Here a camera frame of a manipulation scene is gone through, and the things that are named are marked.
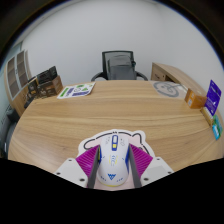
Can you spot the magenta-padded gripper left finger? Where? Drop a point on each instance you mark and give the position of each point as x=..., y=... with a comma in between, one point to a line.
x=86, y=163

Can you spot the wooden side desk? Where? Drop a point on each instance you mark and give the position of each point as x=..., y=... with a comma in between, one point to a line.
x=176, y=75

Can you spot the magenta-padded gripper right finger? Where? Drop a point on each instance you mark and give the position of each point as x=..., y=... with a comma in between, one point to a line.
x=141, y=163

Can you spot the grey round printed disc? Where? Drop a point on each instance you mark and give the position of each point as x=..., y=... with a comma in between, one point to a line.
x=166, y=89

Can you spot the wooden shelf unit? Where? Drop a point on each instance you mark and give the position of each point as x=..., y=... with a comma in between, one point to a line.
x=15, y=80

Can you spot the black mesh office chair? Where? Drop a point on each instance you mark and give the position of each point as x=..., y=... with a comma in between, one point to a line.
x=119, y=65

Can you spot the dark stacked boxes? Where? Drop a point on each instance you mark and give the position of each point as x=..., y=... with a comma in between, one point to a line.
x=45, y=85

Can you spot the brown cardboard box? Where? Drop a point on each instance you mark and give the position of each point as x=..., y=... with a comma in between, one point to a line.
x=195, y=99

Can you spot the white blue yellow computer mouse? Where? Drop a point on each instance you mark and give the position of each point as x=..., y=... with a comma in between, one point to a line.
x=114, y=160

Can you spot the white green printed leaflet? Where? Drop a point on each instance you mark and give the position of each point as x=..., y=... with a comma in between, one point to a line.
x=76, y=90

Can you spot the purple upright package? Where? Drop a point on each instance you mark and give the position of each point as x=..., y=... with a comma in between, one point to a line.
x=213, y=97

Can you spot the pink pig-shaped mouse pad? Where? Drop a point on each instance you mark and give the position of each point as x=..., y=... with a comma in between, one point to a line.
x=91, y=141

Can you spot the green flat package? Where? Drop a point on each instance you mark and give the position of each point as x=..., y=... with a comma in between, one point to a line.
x=217, y=127

